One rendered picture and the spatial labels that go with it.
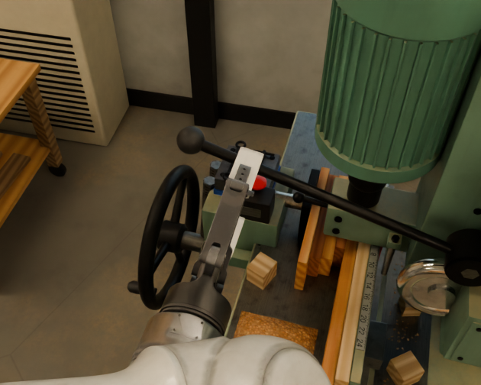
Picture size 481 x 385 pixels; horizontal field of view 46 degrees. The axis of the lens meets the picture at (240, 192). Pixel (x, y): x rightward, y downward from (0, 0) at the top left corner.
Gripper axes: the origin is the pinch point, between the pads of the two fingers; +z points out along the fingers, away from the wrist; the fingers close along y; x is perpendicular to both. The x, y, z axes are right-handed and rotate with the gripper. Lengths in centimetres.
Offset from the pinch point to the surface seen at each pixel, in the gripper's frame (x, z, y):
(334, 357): -19.9, -9.1, -18.0
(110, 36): 76, 128, -89
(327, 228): -14.4, 10.4, -14.7
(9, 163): 91, 70, -113
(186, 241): 8.6, 12.6, -34.9
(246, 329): -6.8, -7.1, -22.5
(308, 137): -7.6, 39.4, -24.5
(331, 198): -11.1, -0.4, 4.9
